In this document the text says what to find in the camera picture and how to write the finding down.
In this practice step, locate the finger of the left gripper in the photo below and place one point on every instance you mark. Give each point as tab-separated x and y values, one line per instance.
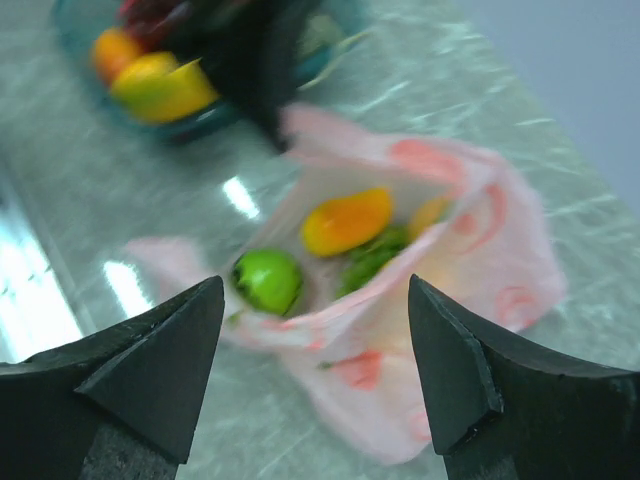
249	53

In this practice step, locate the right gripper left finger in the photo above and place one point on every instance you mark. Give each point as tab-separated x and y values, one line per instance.
122	403

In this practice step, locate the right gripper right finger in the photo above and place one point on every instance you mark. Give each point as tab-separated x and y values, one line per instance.
500	406

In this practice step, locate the green striped watermelon ball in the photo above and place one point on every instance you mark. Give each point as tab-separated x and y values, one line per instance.
268	279

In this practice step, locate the orange mango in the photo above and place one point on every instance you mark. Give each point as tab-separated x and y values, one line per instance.
341	224
157	89

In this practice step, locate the green grape bunch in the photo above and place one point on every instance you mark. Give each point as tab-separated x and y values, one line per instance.
365	261

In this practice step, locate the orange peach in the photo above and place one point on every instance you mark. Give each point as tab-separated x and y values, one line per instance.
429	214

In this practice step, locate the pink plastic bag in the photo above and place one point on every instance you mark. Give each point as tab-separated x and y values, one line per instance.
353	355

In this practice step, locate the teal plastic fruit tray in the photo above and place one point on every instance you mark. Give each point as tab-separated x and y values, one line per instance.
331	28

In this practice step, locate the orange mango at tray bottom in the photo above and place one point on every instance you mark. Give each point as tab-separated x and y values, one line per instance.
157	89

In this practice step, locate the red orange long fruit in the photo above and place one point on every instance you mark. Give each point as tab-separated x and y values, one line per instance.
112	52

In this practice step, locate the aluminium mounting rail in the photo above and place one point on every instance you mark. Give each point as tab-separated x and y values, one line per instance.
40	306

